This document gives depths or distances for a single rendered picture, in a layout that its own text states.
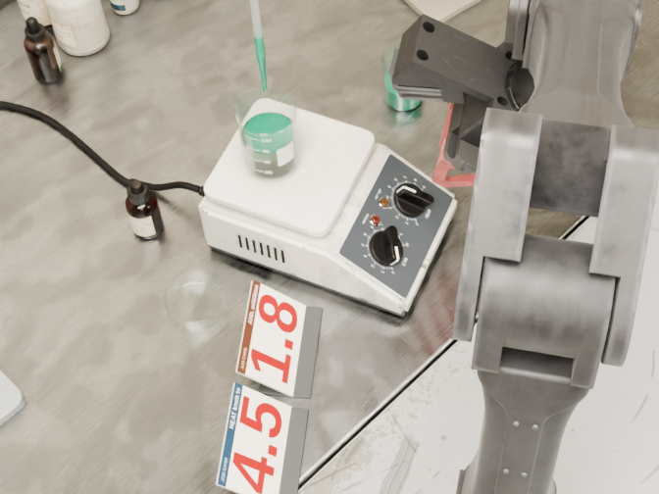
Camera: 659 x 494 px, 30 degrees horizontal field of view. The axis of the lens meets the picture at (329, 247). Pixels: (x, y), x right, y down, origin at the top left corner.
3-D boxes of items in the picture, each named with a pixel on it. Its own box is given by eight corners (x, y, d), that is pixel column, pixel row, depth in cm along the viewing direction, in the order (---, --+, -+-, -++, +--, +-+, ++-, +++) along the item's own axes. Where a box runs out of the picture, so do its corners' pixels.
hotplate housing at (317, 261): (458, 212, 115) (462, 159, 109) (405, 323, 109) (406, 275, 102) (245, 141, 121) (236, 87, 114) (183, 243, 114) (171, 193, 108)
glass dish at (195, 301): (231, 328, 109) (228, 316, 107) (170, 339, 109) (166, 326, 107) (224, 277, 112) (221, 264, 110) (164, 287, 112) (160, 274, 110)
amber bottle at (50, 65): (48, 88, 126) (29, 34, 119) (27, 74, 127) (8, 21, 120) (70, 70, 127) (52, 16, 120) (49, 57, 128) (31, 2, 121)
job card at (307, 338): (323, 309, 110) (321, 284, 106) (310, 399, 105) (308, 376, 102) (255, 304, 110) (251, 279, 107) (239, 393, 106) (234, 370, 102)
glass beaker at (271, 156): (313, 151, 109) (308, 91, 102) (286, 196, 107) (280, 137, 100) (252, 130, 111) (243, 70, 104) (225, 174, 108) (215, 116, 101)
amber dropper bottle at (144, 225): (144, 209, 117) (132, 164, 111) (170, 222, 116) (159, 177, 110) (126, 231, 115) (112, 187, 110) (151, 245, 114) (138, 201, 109)
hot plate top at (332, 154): (380, 138, 110) (380, 132, 110) (325, 241, 104) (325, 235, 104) (259, 100, 113) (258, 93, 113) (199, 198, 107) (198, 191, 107)
